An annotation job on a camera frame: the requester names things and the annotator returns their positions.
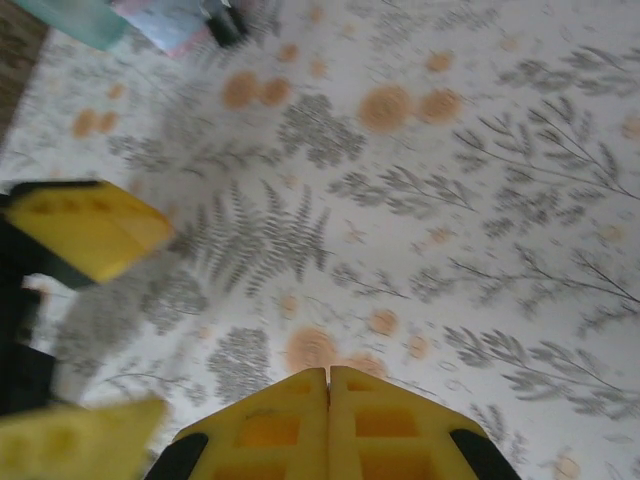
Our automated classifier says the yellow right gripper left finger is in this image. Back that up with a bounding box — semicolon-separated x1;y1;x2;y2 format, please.
144;367;331;480

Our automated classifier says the clear pouch with purple trim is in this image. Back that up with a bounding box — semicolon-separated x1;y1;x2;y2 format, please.
110;0;214;60

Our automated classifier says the floral patterned tablecloth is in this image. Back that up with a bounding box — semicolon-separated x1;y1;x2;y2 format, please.
0;0;640;480

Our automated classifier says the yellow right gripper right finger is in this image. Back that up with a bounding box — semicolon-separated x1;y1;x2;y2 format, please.
328;365;521;480

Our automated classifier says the teal translucent plastic cup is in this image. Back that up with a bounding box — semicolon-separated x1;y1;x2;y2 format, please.
9;0;127;51

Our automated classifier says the black padlock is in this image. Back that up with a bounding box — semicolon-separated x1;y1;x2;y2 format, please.
208;3;247;50

